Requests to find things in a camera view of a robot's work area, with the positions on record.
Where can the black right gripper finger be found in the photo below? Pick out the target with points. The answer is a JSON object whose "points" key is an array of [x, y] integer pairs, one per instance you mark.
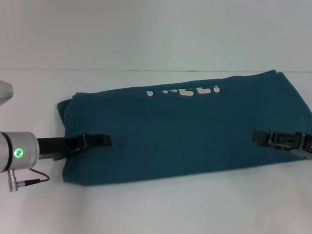
{"points": [[272, 138]]}

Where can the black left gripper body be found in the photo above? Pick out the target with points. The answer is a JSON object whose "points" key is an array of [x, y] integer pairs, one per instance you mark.
{"points": [[57, 146]]}

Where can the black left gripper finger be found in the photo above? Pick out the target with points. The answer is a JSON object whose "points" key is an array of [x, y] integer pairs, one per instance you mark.
{"points": [[98, 140]]}

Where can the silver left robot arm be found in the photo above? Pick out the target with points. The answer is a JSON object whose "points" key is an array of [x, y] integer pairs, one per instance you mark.
{"points": [[9, 152]]}

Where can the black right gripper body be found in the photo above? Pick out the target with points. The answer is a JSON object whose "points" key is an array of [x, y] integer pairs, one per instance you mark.
{"points": [[310, 146]]}

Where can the teal t-shirt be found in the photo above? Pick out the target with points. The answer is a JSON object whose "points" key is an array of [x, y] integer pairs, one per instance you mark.
{"points": [[184, 137]]}

